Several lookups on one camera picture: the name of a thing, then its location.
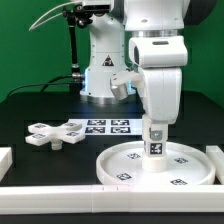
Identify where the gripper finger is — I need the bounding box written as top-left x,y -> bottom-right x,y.
150,124 -> 163,140

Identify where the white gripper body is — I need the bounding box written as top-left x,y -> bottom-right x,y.
138,67 -> 182,124

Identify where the white round table top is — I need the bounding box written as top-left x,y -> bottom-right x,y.
96,141 -> 215,186

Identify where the white cross-shaped table base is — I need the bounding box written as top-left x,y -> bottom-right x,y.
25,122 -> 85,150

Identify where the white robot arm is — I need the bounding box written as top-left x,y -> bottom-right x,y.
81,0 -> 217,143

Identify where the white right fence block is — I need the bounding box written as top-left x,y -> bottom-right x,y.
206,146 -> 224,185

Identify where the white fence block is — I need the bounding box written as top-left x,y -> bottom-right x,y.
0,147 -> 13,181
206,146 -> 224,185

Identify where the white fiducial marker sheet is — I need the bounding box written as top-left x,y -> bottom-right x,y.
70,119 -> 142,136

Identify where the white left fence block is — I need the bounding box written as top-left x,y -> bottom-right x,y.
0,147 -> 13,181

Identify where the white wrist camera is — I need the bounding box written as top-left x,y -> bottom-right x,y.
129,36 -> 188,68

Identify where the white front fence rail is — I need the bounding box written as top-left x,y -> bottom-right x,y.
0,185 -> 224,214

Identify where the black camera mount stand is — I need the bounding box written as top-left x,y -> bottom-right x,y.
63,4 -> 92,94

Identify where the white cable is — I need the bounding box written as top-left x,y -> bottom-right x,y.
28,0 -> 84,32

